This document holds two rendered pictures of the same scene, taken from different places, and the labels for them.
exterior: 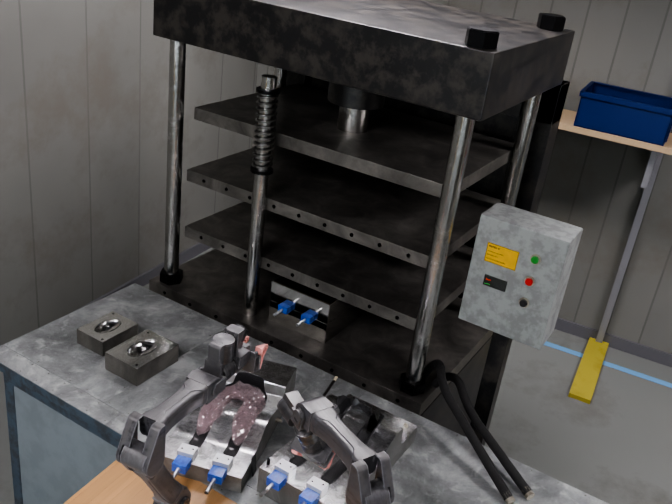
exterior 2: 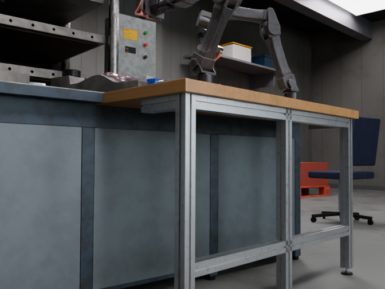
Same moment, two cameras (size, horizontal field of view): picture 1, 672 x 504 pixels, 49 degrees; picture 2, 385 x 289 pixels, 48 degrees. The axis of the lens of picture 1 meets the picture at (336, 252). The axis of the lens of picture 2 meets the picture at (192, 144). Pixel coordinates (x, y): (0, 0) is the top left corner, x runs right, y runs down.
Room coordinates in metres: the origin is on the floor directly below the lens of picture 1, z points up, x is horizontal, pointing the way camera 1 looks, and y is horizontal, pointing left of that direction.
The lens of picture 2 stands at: (0.86, 1.87, 0.56)
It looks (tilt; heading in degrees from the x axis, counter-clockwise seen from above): 2 degrees up; 291
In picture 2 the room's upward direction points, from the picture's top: straight up
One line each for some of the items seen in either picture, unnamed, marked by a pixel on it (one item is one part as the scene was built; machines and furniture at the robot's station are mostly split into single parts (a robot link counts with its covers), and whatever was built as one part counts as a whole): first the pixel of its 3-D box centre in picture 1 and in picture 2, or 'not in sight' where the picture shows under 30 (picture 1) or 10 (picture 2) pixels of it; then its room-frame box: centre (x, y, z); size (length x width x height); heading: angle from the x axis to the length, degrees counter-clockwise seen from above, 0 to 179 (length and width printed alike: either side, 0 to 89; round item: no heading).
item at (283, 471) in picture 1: (274, 482); not in sight; (1.56, 0.08, 0.89); 0.13 x 0.05 x 0.05; 152
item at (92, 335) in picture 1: (108, 333); not in sight; (2.26, 0.78, 0.83); 0.17 x 0.13 x 0.06; 151
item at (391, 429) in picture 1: (343, 447); not in sight; (1.77, -0.10, 0.87); 0.50 x 0.26 x 0.14; 151
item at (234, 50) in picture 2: not in sight; (234, 54); (2.64, -4.35, 2.11); 0.45 x 0.38 x 0.25; 67
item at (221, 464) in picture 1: (215, 477); not in sight; (1.59, 0.25, 0.86); 0.13 x 0.05 x 0.05; 169
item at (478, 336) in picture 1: (328, 303); not in sight; (2.83, 0.00, 0.76); 1.30 x 0.84 x 0.06; 61
